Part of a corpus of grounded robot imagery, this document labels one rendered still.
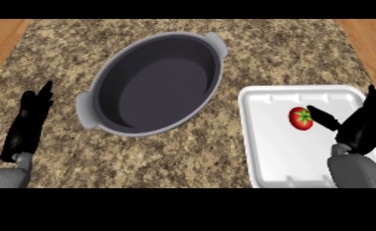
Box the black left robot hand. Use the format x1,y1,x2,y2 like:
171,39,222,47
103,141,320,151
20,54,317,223
0,80,56,163

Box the grey oval pot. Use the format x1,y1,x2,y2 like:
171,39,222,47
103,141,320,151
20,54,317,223
75,31,228,138

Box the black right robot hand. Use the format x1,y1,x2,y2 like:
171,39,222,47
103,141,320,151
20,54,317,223
305,84,376,154

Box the white foam tray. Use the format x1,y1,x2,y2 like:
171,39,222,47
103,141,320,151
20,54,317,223
235,85,376,189

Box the red tomato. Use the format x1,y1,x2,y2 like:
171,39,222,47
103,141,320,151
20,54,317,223
287,107,314,131

